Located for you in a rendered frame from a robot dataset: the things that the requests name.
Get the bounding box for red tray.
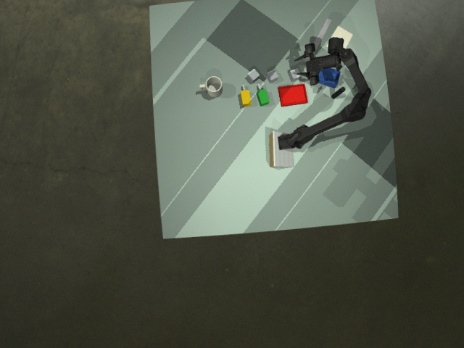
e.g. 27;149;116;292
278;84;308;107

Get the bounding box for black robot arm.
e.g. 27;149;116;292
278;37;371;150

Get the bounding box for grey tapered cup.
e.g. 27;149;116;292
200;76;223;97

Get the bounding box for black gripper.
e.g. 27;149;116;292
295;43;328;86

